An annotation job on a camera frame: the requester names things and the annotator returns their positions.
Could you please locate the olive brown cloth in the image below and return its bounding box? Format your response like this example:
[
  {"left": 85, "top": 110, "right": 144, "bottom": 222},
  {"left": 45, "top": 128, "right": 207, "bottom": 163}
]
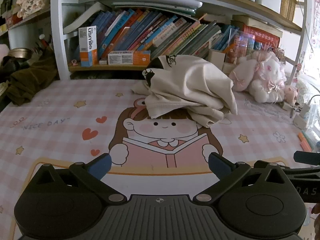
[{"left": 5, "top": 52, "right": 59, "bottom": 105}]

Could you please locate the white bookshelf frame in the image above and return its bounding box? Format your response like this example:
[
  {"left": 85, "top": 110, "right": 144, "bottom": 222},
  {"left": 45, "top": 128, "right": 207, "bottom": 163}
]
[{"left": 50, "top": 0, "right": 309, "bottom": 90}]

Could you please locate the row of books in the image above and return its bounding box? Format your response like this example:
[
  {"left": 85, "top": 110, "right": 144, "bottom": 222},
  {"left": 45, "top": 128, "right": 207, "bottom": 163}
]
[{"left": 62, "top": 2, "right": 240, "bottom": 58}]

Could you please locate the cream t-shirt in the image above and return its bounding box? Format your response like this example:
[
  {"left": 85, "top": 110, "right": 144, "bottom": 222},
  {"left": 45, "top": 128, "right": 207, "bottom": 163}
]
[{"left": 130, "top": 54, "right": 238, "bottom": 128}]

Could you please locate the brass bowl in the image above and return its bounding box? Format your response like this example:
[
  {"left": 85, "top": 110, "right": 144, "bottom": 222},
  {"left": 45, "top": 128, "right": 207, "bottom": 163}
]
[{"left": 7, "top": 47, "right": 33, "bottom": 59}]

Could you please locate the pink white plush toy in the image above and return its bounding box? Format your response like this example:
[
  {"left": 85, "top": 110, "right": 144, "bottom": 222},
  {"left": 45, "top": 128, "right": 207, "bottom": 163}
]
[{"left": 229, "top": 50, "right": 299, "bottom": 103}]

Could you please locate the person's right hand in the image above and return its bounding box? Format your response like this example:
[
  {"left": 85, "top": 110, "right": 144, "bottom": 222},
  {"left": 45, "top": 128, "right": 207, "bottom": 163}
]
[{"left": 312, "top": 202, "right": 320, "bottom": 230}]

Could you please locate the cream pen holder box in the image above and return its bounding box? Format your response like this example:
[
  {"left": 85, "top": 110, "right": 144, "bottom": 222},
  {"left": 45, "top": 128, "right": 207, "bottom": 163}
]
[{"left": 208, "top": 49, "right": 227, "bottom": 67}]

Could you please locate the orange highlighter pen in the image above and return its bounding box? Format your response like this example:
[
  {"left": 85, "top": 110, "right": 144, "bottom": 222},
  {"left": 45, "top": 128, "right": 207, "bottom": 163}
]
[{"left": 297, "top": 132, "right": 313, "bottom": 152}]

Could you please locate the tall white orange box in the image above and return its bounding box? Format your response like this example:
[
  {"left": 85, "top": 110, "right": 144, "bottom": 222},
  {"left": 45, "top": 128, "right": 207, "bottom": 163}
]
[{"left": 78, "top": 26, "right": 98, "bottom": 67}]

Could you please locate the pink checked cartoon mat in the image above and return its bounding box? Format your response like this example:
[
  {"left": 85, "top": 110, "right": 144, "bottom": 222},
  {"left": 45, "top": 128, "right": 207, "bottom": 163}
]
[{"left": 0, "top": 79, "right": 320, "bottom": 240}]

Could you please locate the wicker basket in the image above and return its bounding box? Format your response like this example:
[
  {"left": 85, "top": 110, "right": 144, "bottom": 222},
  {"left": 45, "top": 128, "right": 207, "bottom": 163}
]
[{"left": 280, "top": 0, "right": 300, "bottom": 22}]

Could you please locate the flat white orange box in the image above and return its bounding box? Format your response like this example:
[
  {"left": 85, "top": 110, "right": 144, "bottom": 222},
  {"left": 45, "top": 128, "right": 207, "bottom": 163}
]
[{"left": 107, "top": 50, "right": 151, "bottom": 65}]

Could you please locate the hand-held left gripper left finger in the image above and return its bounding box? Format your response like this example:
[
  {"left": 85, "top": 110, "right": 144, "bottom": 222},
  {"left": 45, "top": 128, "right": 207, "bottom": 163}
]
[{"left": 32, "top": 153, "right": 126, "bottom": 204}]

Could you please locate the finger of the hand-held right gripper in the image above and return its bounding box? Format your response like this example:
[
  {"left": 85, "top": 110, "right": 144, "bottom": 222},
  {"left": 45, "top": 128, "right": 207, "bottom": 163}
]
[
  {"left": 254, "top": 160, "right": 320, "bottom": 180},
  {"left": 293, "top": 151, "right": 320, "bottom": 166}
]

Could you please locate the red gift box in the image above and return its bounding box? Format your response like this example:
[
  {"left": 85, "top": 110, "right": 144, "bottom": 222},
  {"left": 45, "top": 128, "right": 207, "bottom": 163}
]
[{"left": 244, "top": 25, "right": 280, "bottom": 49}]

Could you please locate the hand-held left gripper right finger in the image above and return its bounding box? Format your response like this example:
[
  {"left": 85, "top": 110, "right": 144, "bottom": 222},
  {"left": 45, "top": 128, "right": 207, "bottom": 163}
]
[{"left": 193, "top": 152, "right": 288, "bottom": 203}]

